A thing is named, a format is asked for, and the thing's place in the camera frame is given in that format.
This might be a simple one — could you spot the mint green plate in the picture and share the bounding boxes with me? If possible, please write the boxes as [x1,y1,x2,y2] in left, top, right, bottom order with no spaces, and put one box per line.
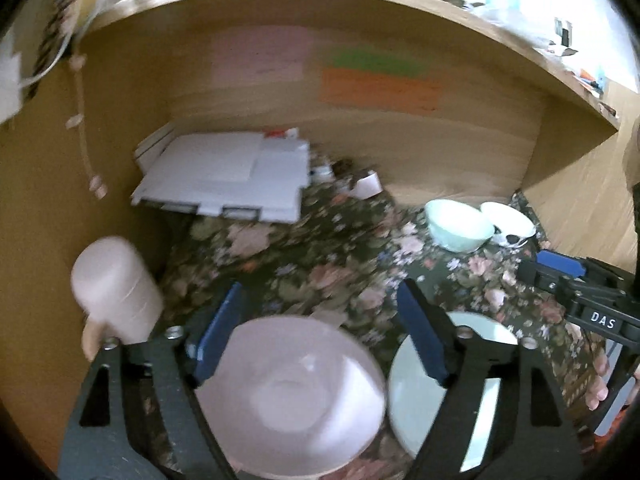
[387,312,518,471]

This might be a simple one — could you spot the pink bowl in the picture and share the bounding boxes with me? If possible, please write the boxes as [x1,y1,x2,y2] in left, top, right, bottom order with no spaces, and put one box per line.
[195,315,386,479]

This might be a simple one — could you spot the right hand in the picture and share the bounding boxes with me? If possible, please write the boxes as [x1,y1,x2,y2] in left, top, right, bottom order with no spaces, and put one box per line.
[585,351,640,411]

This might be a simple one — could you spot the white patterned bowl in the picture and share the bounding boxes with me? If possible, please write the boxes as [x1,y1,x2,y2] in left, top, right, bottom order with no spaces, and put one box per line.
[480,202,537,249]

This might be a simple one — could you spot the mint green bowl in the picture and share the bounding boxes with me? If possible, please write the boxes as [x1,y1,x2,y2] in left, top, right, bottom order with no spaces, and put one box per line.
[424,198,495,254]

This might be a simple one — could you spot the floral green cloth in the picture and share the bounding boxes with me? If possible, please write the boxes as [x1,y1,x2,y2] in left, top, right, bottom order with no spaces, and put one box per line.
[139,179,609,480]

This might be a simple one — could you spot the stack of white papers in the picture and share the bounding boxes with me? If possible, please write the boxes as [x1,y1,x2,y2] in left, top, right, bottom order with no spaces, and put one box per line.
[130,124,310,223]

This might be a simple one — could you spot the green sticky note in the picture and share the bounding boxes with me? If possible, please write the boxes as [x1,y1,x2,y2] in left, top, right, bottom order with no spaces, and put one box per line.
[329,48,426,78]

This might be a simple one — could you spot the pink sticky note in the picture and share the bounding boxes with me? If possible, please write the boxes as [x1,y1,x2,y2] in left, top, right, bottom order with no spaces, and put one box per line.
[208,25,314,89]

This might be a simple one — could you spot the white cable with clips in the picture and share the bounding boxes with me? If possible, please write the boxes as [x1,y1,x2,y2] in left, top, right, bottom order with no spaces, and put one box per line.
[64,52,109,201]

